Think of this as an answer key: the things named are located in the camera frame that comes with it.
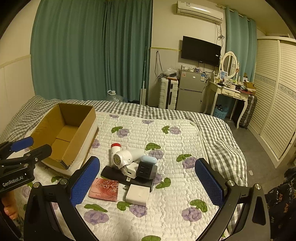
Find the person's left hand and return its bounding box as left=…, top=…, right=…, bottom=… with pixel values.
left=3, top=191, right=18, bottom=220

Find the pink rose-print card box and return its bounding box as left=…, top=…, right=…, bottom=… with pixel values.
left=88, top=177, right=119, bottom=202

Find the silver fridge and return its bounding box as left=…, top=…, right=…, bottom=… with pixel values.
left=175, top=69, right=207, bottom=112

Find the white suitcase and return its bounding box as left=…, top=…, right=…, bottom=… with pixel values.
left=158, top=77, right=179, bottom=109

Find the white plug charger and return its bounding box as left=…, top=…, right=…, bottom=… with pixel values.
left=122, top=162, right=139, bottom=181

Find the white oval mirror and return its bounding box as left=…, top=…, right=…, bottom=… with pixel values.
left=221, top=51, right=238, bottom=79

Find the black hanging cable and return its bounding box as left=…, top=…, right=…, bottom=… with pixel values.
left=155, top=51, right=163, bottom=80

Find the wide green curtain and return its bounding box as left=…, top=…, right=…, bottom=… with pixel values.
left=30, top=0, right=153, bottom=103

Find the white square power adapter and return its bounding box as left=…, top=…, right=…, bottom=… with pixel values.
left=122, top=184, right=151, bottom=206

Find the black case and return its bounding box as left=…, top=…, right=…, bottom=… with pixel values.
left=101, top=165, right=155, bottom=193

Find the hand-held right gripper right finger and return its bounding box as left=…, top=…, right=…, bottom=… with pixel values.
left=195, top=158, right=271, bottom=241

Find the dark printed cloth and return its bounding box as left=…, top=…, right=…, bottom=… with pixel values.
left=265, top=168, right=296, bottom=241

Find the black wall television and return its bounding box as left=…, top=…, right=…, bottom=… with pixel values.
left=181, top=35, right=222, bottom=67

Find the large clear water bottle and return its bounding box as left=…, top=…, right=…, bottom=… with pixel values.
left=106, top=90, right=127, bottom=103

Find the black cube power strip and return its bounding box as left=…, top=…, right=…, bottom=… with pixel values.
left=136, top=161, right=158, bottom=180

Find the dark checked suitcase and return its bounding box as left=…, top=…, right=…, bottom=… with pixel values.
left=238, top=94, right=258, bottom=129

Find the red-capped white bottle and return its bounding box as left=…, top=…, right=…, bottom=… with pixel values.
left=110, top=143, right=122, bottom=158

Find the narrow green curtain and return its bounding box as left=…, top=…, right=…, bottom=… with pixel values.
left=225, top=6, right=258, bottom=82

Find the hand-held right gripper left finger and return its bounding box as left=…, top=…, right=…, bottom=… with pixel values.
left=23, top=156, right=101, bottom=241

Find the white mini hair dryer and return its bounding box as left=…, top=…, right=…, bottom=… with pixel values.
left=111, top=149, right=145, bottom=173

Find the grey checked bed sheet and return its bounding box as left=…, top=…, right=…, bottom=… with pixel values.
left=0, top=95, right=248, bottom=186

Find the white dressing table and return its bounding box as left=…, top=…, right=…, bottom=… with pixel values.
left=203, top=79, right=250, bottom=129

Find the blue plastic basket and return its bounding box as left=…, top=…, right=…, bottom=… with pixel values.
left=213, top=105, right=229, bottom=120

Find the floral quilted mat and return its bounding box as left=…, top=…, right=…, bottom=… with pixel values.
left=14, top=111, right=249, bottom=241

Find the small brown cardboard box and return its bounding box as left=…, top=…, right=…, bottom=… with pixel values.
left=243, top=73, right=257, bottom=93

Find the white air conditioner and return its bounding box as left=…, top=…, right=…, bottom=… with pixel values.
left=177, top=0, right=224, bottom=25

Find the white mop pole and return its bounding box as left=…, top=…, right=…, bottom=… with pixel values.
left=139, top=46, right=147, bottom=106

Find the light blue oval case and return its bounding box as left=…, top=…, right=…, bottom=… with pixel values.
left=141, top=155, right=158, bottom=165

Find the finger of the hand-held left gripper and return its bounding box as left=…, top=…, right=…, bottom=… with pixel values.
left=0, top=136, right=34, bottom=160
left=0, top=144, right=53, bottom=172

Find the cream louvred wardrobe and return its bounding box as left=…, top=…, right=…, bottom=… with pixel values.
left=247, top=36, right=296, bottom=168

